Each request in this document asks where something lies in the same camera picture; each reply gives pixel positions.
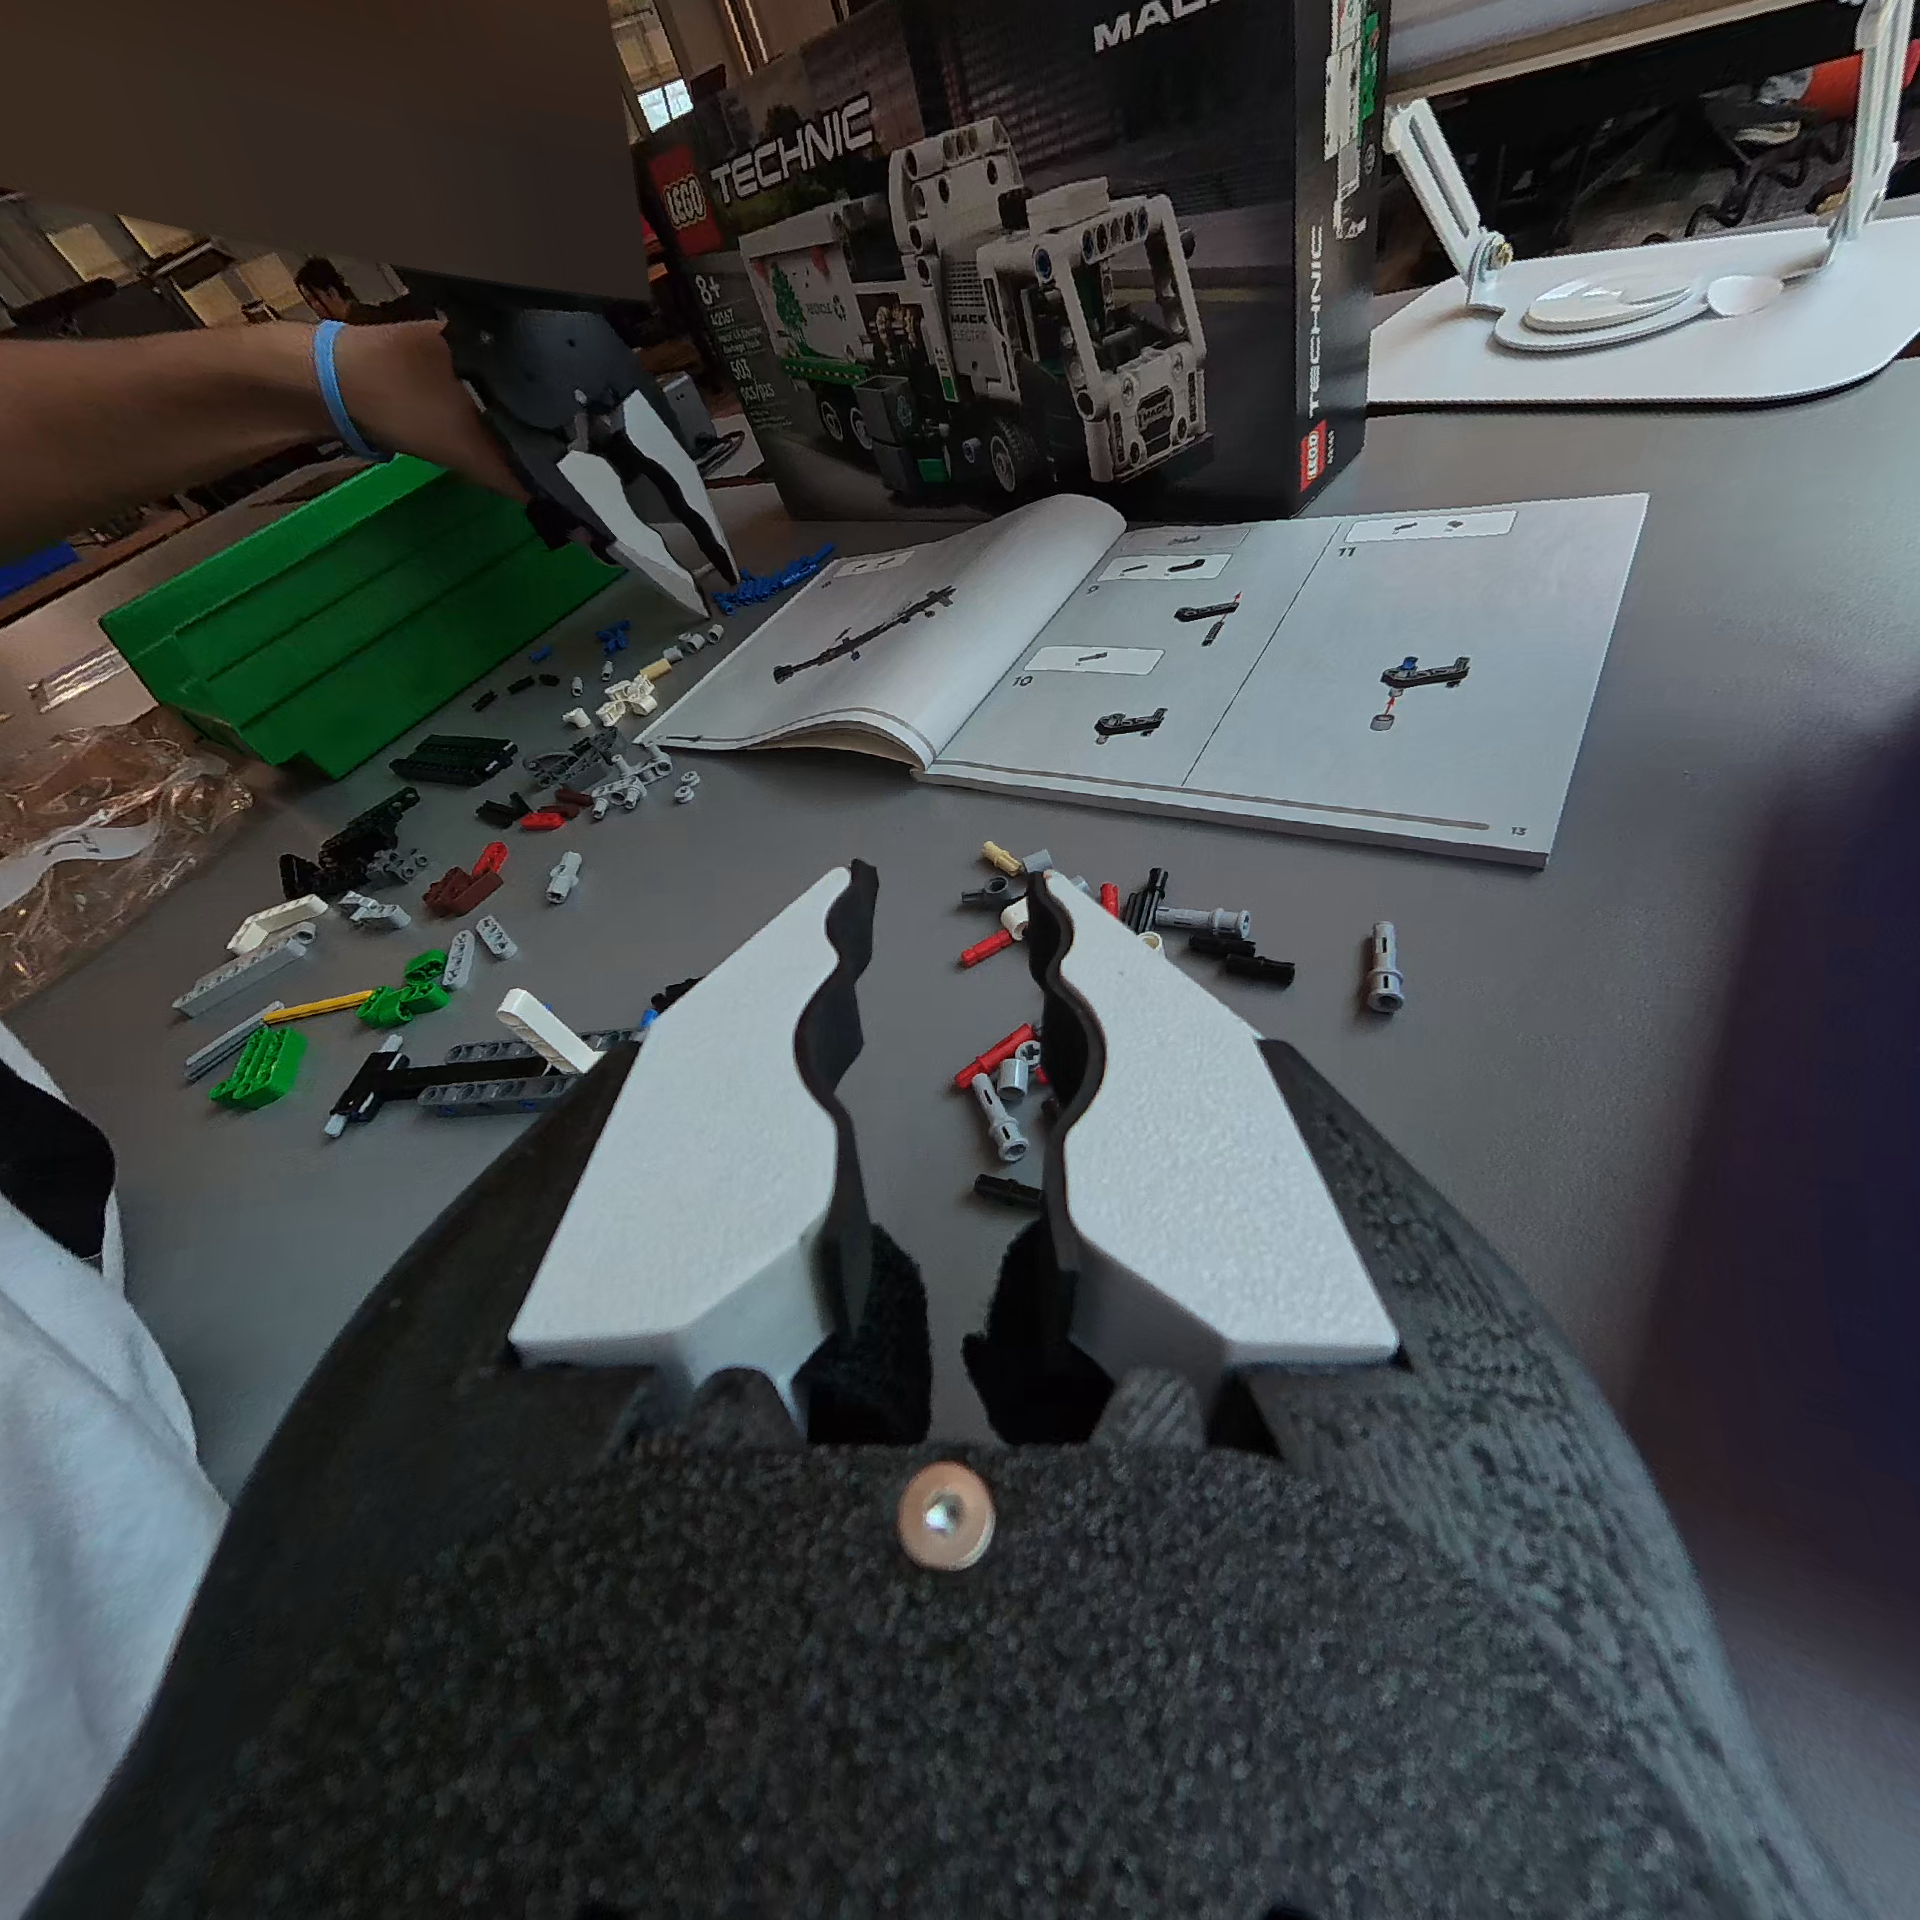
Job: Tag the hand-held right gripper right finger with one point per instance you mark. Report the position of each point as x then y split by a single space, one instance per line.
1200 1170

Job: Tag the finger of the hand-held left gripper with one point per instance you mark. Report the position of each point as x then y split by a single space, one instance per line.
660 442
623 519

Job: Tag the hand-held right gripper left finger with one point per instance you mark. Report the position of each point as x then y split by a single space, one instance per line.
704 1141

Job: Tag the row of blue lego pins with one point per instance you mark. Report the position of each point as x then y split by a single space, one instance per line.
772 579

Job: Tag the person's left forearm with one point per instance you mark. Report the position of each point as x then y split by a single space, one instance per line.
150 413

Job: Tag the cluster of lego pins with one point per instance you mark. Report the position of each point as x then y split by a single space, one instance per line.
1050 1034

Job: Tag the scatter of mixed lego parts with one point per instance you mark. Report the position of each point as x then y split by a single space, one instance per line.
600 750

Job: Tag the black grey lego beam assembly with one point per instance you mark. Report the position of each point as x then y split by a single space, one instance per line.
465 1073

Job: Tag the black lego beam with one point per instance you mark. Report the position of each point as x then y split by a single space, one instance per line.
454 758

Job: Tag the green lego connector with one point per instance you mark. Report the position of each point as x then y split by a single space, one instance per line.
404 990

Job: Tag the yellow lego axle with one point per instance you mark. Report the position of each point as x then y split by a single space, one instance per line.
319 1007

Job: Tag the green ribbed lego piece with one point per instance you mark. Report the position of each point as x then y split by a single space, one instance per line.
261 1069

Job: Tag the lego set cardboard box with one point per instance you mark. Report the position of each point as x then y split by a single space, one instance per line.
1050 181

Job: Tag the white lego beam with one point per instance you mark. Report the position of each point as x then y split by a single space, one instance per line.
279 922

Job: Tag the long grey lego beam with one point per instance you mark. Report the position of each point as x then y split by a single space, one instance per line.
240 979

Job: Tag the lego instruction booklet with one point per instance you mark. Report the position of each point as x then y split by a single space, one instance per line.
1351 660

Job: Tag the person's left hand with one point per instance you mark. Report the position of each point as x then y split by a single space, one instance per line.
420 391

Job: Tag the blue wristband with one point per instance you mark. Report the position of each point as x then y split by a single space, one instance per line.
343 391

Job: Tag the green plastic tray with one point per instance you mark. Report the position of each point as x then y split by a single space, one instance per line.
344 601

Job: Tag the clear plastic bags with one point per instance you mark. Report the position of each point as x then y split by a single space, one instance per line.
134 795

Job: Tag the person's white shirt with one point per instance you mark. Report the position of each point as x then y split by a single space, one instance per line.
74 1501

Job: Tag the white stand base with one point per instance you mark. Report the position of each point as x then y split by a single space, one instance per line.
1591 308

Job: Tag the black lego bracket piece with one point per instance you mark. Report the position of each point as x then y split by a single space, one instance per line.
353 840

